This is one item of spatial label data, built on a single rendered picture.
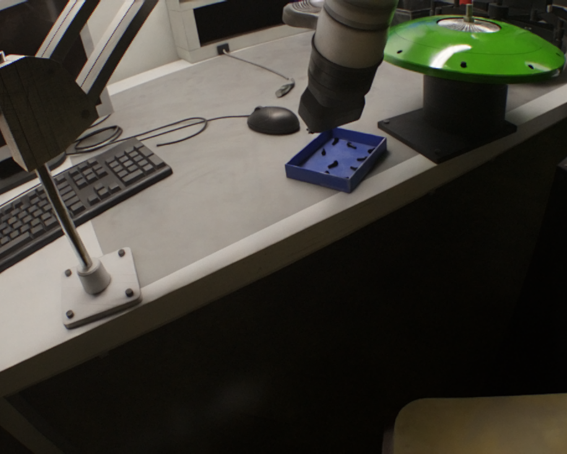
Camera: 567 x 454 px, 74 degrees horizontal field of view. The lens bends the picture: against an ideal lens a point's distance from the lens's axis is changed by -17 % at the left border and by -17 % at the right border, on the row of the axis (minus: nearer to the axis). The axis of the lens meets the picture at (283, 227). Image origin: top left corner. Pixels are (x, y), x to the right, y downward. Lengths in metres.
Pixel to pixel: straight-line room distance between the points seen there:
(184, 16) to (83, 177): 0.64
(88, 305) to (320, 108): 0.34
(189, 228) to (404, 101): 0.48
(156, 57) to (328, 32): 0.99
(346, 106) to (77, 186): 0.44
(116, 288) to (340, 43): 0.36
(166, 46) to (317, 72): 0.95
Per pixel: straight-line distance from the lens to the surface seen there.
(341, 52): 0.44
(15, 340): 0.55
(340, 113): 0.53
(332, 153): 0.67
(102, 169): 0.74
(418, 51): 0.62
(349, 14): 0.42
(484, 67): 0.60
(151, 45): 1.38
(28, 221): 0.70
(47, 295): 0.58
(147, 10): 0.46
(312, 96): 0.52
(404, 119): 0.76
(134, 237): 0.59
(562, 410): 0.77
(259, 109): 0.78
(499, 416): 0.73
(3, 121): 0.42
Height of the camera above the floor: 1.25
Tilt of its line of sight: 38 degrees down
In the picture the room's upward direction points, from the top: 9 degrees counter-clockwise
